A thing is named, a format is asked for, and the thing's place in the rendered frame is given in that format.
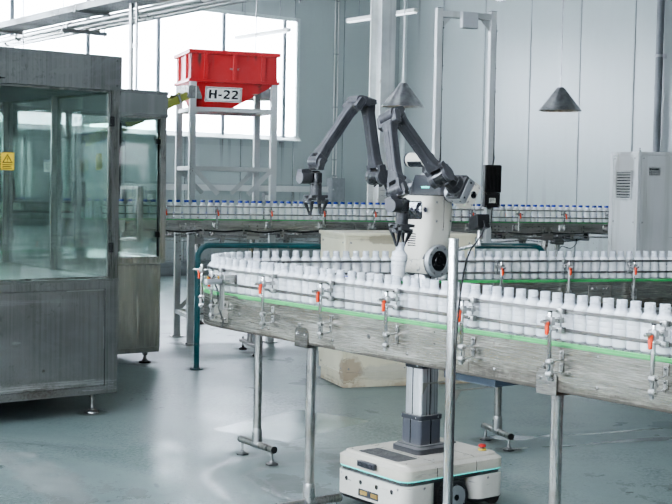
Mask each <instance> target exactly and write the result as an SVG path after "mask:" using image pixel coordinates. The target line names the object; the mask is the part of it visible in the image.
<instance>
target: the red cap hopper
mask: <svg viewBox="0 0 672 504"><path fill-rule="evenodd" d="M280 57H281V53H264V52H246V51H227V50H209V49H191V48H189V49H187V50H185V51H182V52H180V53H178V54H176V55H174V59H177V78H176V82H175V83H174V86H176V93H178V86H179V85H194V86H196V95H197V86H199V89H200V92H201V95H202V99H196V97H195V98H190V99H188V100H186V101H185V102H186V104H187V106H188V107H187V108H183V102H182V104H178V105H176V112H175V198H174V205H175V204H176V200H180V204H181V205H182V176H183V177H184V178H185V179H186V180H187V181H188V200H189V205H191V204H192V200H195V189H196V190H197V191H198V192H199V193H200V194H202V193H203V192H204V191H203V190H202V189H201V188H200V187H199V186H198V185H197V184H196V183H195V175H197V176H198V177H199V178H200V179H201V180H202V181H203V182H204V183H205V184H206V185H207V186H208V187H209V189H210V190H211V191H212V192H213V193H214V194H215V195H216V196H217V195H218V194H219V193H220V192H219V191H218V190H217V189H216V188H215V187H214V186H213V185H212V184H211V183H210V182H209V181H208V179H207V178H206V177H205V176H204V175H203V174H202V173H201V172H200V171H223V172H249V173H248V174H247V175H246V176H245V177H244V178H243V179H242V180H241V181H240V182H239V183H238V184H237V185H236V186H235V187H234V188H233V189H232V190H231V191H230V193H231V194H232V195H233V194H234V193H235V192H236V191H237V190H238V189H239V188H240V187H241V186H242V185H243V184H244V183H245V182H246V181H247V180H248V179H249V178H250V177H251V176H252V188H251V189H250V190H249V191H248V192H247V194H248V195H249V196H250V195H251V194H252V201H256V203H255V205H256V206H257V205H258V201H259V186H260V185H261V184H262V183H263V182H264V181H265V180H266V179H267V178H268V177H269V201H270V205H271V206H273V201H276V177H277V114H278V85H280V82H277V58H280ZM269 88H270V109H261V93H262V92H264V91H266V90H268V89H269ZM253 97H254V102H253V109H244V108H234V107H236V106H238V105H239V104H241V103H243V102H245V101H247V100H249V99H251V98H253ZM183 114H189V128H188V166H182V129H183ZM196 115H219V116H246V117H253V167H219V166H196ZM266 115H270V136H269V168H262V167H260V120H261V116H266ZM185 171H188V174H187V173H186V172H185ZM260 172H267V173H266V174H265V175H264V176H263V177H262V178H261V179H260ZM194 255H195V234H192V235H187V292H186V299H185V300H184V301H183V302H182V303H181V304H180V297H181V236H174V284H173V335H169V336H170V337H172V338H173V337H184V336H182V335H181V334H180V316H183V317H185V318H186V342H182V344H184V345H194V341H193V335H194V296H195V290H194ZM185 305H186V308H185V309H182V308H183V307H184V306H185Z"/></svg>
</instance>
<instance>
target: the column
mask: <svg viewBox="0 0 672 504"><path fill-rule="evenodd" d="M395 44H396V0H371V10H370V61H369V97H370V98H373V99H376V100H377V104H376V105H375V107H376V108H375V116H376V124H377V118H378V116H379V115H380V114H382V113H384V112H385V111H387V110H389V109H390V108H387V107H381V106H382V104H383V103H384V102H385V101H386V99H387V98H388V97H389V96H390V95H391V93H392V92H393V91H394V90H395ZM377 132H378V139H379V147H380V154H381V159H382V162H383V164H385V165H386V170H388V168H387V159H386V150H385V141H384V134H383V132H381V131H379V130H378V127H377ZM373 186H374V185H369V184H368V183H367V207H368V206H369V205H368V202H373V205H372V206H373V207H375V203H380V205H379V206H380V207H381V203H385V198H387V197H386V196H385V192H386V189H385V188H384V185H383V186H382V187H378V186H379V185H376V186H375V187H373Z"/></svg>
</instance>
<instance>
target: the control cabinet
mask: <svg viewBox="0 0 672 504"><path fill-rule="evenodd" d="M610 251H616V258H617V257H618V251H624V257H626V251H632V254H633V255H632V257H633V258H634V257H635V251H641V257H643V251H649V257H651V253H652V251H657V252H658V253H657V254H658V255H657V256H658V257H659V253H660V251H666V253H665V254H666V258H667V257H668V251H672V152H641V148H639V151H637V152H612V153H611V155H610V190H609V225H608V257H609V256H610V255H609V254H610Z"/></svg>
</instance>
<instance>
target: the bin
mask: <svg viewBox="0 0 672 504"><path fill-rule="evenodd" d="M456 381H465V382H470V383H475V384H480V385H485V386H486V387H477V388H468V389H459V390H455V402H456V400H457V398H458V396H459V394H460V392H461V391H466V390H474V389H483V388H492V387H503V386H512V385H518V384H512V383H507V382H502V381H496V380H491V379H486V378H481V377H475V376H470V375H465V374H460V373H456ZM444 382H445V381H438V382H429V383H422V394H423V393H424V391H425V389H426V387H427V385H428V384H435V383H444Z"/></svg>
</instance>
